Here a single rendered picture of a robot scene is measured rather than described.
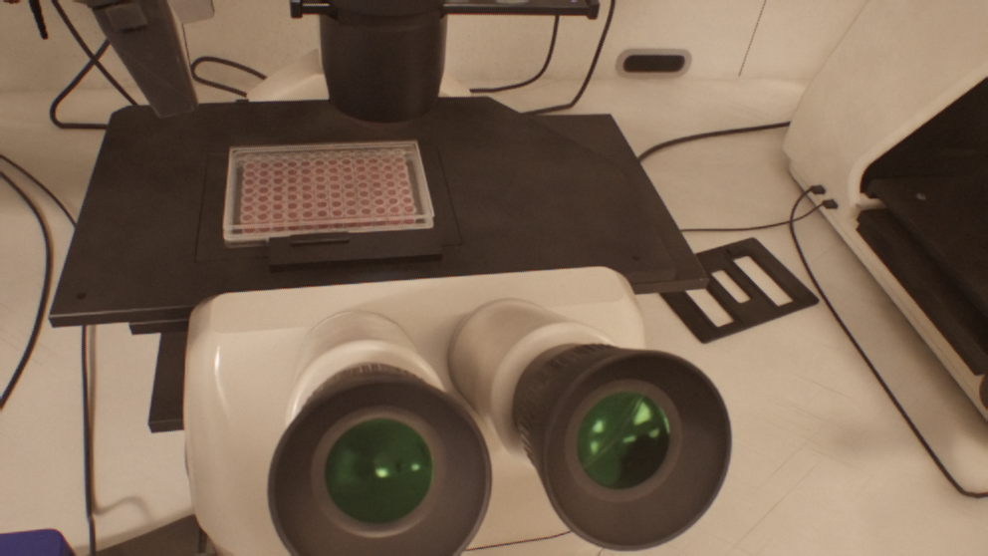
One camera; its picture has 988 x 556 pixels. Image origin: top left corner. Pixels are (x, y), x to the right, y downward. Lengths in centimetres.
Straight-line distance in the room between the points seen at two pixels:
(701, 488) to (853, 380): 60
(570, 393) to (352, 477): 5
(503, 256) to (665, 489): 29
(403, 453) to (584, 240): 33
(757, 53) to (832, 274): 45
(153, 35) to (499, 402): 24
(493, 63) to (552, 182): 55
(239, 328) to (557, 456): 15
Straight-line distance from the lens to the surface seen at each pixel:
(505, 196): 50
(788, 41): 123
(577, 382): 16
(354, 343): 20
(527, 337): 21
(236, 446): 29
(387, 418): 16
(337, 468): 17
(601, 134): 61
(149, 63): 38
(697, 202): 91
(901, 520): 70
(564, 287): 30
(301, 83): 63
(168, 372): 43
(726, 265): 82
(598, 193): 52
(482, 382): 22
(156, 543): 57
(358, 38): 38
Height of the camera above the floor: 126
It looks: 43 degrees down
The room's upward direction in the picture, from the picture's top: 8 degrees clockwise
